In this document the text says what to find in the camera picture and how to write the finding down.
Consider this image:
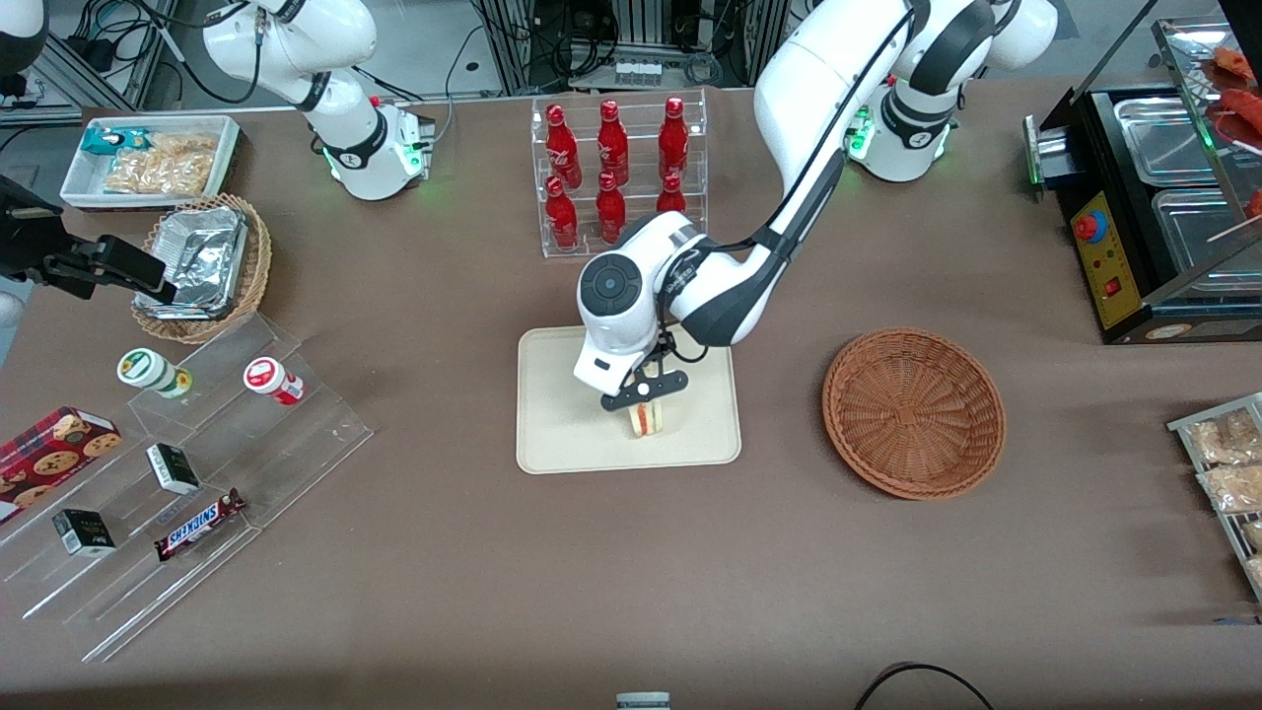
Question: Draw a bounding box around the black looped cable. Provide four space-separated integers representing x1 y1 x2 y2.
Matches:
852 662 997 710

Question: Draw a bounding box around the red lidded white cup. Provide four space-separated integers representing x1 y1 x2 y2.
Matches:
243 356 306 407

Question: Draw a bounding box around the small black box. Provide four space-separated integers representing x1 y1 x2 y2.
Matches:
146 443 202 496
51 508 117 558

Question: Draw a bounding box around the clear acrylic bottle rack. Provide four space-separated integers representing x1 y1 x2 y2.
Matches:
530 89 709 259

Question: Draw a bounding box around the light tan wicker basket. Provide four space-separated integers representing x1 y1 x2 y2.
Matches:
130 192 273 345

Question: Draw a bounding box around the aluminium profile rail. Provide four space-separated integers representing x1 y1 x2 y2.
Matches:
28 0 186 111

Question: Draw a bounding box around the white rectangular bin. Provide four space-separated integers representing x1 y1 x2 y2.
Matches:
59 114 243 212

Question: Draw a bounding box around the green lidded white cup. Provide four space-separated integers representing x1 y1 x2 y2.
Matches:
116 347 194 400

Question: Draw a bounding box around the cream plastic tray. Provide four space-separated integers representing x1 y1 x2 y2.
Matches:
517 318 742 475

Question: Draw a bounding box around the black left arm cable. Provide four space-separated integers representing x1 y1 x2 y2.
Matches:
670 0 923 366

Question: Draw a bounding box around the clear acrylic stepped shelf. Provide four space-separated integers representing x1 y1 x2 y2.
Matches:
0 313 375 664

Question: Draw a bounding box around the aluminium frame rack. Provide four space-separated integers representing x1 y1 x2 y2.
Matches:
471 0 792 96

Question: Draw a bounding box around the clear bag of chips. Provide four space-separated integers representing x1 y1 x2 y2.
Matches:
103 133 220 196

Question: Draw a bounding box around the brown round wicker basket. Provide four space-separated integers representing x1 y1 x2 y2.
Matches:
822 327 1007 500

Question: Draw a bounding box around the black hot food warmer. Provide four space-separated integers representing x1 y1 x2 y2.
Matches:
1022 15 1262 346

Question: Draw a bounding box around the red sausage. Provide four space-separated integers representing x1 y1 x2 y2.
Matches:
1205 44 1262 88

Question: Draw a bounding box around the metal display rack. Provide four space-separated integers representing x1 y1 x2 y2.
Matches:
1167 391 1262 604

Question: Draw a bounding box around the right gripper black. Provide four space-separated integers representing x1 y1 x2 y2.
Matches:
0 177 179 303

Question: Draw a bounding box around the Snickers chocolate bar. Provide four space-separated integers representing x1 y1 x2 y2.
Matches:
154 487 247 563

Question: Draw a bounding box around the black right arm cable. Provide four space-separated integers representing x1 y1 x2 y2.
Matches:
126 0 269 107

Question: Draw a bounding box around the stainless steel pan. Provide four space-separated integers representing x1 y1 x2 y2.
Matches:
1151 186 1262 299
1112 96 1222 186

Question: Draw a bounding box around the red plaid cookie box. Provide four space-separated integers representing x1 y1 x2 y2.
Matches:
0 405 124 525

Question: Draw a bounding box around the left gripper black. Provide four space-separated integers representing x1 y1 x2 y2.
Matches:
601 369 689 413

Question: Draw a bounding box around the teal snack packet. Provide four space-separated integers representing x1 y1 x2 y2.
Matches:
81 127 151 158

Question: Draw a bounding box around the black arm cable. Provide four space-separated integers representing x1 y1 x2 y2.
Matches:
126 0 269 107
670 0 923 366

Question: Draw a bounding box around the aluminium foil container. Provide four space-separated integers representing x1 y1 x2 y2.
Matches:
133 204 248 320

